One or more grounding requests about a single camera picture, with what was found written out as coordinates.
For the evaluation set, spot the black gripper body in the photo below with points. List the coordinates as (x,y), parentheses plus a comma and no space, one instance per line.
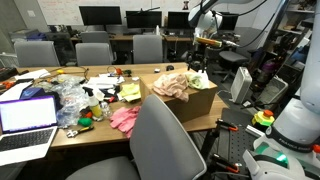
(201,52)

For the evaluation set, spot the light green cloth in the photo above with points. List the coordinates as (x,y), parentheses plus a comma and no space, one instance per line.
(198,80)

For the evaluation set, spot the light pink cloth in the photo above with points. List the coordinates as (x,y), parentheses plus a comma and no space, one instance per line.
(171,85)

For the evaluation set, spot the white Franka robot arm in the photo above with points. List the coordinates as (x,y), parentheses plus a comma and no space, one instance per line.
(300,123)

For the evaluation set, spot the large cardboard box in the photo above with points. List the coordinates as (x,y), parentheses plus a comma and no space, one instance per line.
(196,103)

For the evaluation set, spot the grey office chair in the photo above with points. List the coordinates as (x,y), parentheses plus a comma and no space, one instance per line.
(94,54)
(95,36)
(36,54)
(147,49)

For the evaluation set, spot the black office chair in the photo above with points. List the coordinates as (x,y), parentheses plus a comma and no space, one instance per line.
(61,46)

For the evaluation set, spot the blue box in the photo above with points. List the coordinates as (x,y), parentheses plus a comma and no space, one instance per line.
(32,92)

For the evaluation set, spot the black computer monitor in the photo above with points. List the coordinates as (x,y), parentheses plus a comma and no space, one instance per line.
(143,19)
(180,20)
(230,21)
(100,15)

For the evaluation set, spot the white space heater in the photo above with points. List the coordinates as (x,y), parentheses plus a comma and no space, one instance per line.
(240,85)

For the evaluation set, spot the white desk bottle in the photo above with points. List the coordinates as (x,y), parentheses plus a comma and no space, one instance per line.
(157,30)

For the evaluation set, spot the small white tag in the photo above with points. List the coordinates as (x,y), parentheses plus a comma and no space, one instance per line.
(135,79)

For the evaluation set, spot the maroon bottle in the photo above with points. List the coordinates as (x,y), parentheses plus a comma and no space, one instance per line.
(268,70)

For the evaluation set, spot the green black gadget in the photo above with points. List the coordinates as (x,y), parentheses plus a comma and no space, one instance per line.
(127,72)

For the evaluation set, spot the yellow cloth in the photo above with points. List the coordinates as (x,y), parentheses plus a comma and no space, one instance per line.
(130,91)

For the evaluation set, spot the white mesh bin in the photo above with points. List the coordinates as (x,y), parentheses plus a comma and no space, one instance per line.
(273,90)

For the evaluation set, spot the orange ball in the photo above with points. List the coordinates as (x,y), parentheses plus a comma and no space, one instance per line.
(118,71)

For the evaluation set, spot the wooden desk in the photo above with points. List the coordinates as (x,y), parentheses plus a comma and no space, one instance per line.
(121,38)

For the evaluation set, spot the yellow red emergency stop button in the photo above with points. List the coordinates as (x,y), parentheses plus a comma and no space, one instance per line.
(263,118)

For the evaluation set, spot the black perforated board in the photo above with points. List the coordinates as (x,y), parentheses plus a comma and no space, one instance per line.
(238,140)

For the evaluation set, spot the bright pink cloth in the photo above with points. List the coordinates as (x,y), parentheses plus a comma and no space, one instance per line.
(125,120)

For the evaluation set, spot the white paper stack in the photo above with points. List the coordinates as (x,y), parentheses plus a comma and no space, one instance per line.
(101,82)

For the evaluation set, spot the metal storage shelf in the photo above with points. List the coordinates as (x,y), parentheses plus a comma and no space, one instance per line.
(293,30)

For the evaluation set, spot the small clear plastic bottle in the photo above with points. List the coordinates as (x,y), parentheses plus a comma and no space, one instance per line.
(106,109)

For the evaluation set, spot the white cup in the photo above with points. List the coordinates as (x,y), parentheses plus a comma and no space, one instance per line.
(99,95)

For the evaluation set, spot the spray bottle yellow liquid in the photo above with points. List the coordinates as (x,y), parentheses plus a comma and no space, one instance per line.
(95,108)

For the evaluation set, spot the small orange toy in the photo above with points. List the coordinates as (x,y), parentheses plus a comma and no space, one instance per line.
(89,114)

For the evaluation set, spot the green ball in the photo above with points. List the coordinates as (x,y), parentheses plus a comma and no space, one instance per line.
(85,122)

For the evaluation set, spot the clear plastic bag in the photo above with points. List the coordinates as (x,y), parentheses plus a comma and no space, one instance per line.
(68,100)

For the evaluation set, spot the small yellow ball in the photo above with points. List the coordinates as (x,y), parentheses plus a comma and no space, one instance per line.
(60,71)

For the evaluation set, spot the whiteboard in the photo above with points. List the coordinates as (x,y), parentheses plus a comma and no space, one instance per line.
(60,11)

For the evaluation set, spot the white paper sheet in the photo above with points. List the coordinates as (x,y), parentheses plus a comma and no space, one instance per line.
(33,74)

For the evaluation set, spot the silver laptop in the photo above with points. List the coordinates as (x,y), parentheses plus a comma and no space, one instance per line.
(26,126)

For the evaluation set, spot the black tool case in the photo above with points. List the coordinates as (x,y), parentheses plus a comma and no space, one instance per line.
(8,73)

